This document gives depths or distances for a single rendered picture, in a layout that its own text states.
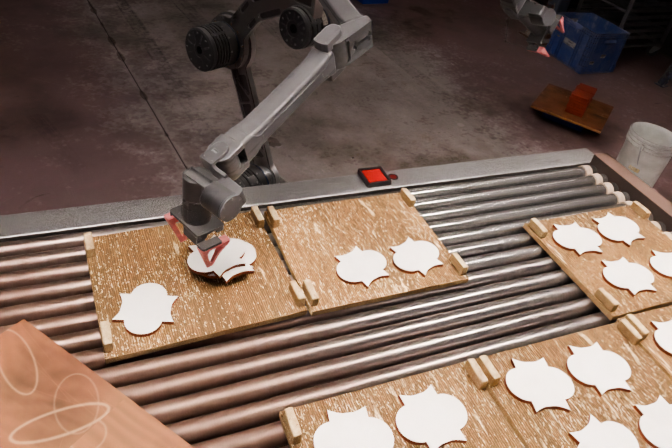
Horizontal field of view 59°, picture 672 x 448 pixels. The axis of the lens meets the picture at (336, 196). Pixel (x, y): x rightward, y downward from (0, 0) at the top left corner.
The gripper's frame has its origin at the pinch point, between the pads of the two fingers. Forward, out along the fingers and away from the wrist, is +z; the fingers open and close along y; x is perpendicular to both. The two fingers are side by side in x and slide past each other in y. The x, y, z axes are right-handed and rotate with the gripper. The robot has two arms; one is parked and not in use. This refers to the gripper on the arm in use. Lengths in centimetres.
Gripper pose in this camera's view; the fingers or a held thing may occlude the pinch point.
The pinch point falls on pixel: (196, 250)
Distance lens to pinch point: 128.7
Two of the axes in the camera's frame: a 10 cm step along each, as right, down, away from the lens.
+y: -7.0, -5.0, 5.1
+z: -1.5, 8.0, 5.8
